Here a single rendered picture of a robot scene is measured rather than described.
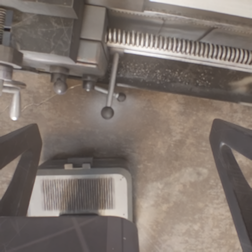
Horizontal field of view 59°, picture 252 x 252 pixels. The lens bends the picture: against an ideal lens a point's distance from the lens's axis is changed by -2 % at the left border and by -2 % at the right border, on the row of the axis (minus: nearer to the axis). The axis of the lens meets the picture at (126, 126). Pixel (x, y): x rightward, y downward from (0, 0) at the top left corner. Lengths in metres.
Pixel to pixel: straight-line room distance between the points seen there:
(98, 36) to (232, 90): 0.65
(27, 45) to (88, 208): 0.87
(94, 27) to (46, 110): 0.91
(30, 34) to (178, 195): 1.22
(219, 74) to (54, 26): 0.71
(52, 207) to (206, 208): 0.91
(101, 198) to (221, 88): 0.74
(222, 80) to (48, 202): 0.97
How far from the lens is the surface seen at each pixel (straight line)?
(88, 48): 0.55
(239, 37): 0.78
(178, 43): 0.63
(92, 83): 0.74
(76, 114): 1.35
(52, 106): 1.39
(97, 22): 0.56
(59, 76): 0.67
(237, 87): 1.04
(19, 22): 0.52
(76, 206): 1.19
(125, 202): 1.16
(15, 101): 0.57
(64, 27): 0.49
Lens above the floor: 1.33
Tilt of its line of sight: 85 degrees down
